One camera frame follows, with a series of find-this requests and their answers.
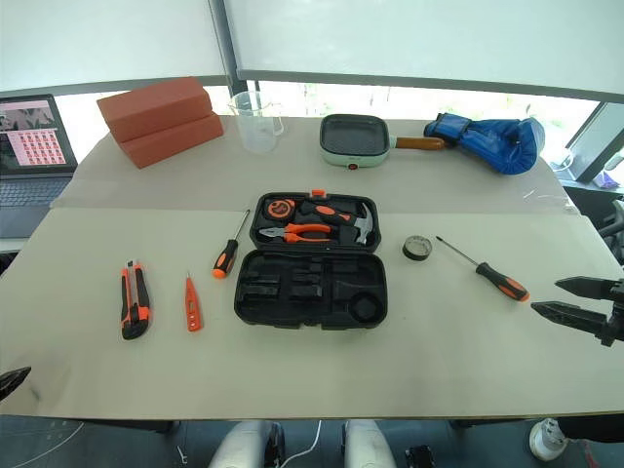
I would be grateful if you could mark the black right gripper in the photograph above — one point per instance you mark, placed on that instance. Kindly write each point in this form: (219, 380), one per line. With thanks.
(618, 317)

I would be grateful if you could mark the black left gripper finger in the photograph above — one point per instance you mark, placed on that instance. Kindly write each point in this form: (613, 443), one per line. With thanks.
(10, 381)

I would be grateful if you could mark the orange black utility knife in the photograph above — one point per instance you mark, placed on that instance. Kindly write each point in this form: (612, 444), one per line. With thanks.
(139, 302)

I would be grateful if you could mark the black electrical tape roll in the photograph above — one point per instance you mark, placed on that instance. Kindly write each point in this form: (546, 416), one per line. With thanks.
(414, 256)

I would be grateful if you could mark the orange voltage tester pen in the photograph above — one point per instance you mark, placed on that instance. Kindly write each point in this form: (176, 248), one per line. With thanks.
(192, 307)

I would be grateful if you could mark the black plastic tool case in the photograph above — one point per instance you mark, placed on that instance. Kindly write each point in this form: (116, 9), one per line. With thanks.
(253, 273)

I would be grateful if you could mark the orange case latch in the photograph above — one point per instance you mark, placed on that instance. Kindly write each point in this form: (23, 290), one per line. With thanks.
(318, 193)

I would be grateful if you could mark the black chair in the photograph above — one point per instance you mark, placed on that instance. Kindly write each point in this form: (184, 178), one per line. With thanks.
(604, 214)

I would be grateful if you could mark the purple crumpled bag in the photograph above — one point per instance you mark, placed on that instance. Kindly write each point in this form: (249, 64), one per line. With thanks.
(607, 180)

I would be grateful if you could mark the black trouser leg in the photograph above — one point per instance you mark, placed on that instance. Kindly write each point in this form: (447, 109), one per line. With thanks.
(595, 429)

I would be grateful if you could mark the white sneaker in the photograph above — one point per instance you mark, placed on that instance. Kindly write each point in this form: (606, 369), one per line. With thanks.
(546, 439)

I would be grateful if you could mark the blue boxing glove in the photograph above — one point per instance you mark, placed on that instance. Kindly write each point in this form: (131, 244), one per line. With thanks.
(497, 146)

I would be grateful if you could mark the dark grey laptop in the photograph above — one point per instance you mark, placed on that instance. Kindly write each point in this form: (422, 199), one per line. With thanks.
(29, 190)

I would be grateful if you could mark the small black floor device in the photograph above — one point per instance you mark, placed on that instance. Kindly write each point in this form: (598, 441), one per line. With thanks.
(420, 457)

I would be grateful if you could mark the silver rounded robot body part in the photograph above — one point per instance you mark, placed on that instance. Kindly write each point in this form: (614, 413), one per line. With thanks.
(368, 448)
(239, 448)

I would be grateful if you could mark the green electric frying pan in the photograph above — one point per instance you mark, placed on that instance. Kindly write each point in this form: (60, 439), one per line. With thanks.
(356, 136)

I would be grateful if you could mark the red-brown foam block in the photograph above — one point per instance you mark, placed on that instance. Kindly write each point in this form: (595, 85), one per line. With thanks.
(156, 107)
(170, 144)

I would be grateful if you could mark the white roller blind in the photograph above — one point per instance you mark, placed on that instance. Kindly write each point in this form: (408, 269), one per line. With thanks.
(107, 39)
(414, 34)

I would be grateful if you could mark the orange black tape measure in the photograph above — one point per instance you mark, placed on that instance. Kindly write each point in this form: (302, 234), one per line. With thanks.
(279, 208)

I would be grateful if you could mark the clear plastic measuring beaker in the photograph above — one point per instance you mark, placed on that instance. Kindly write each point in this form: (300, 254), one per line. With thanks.
(256, 131)

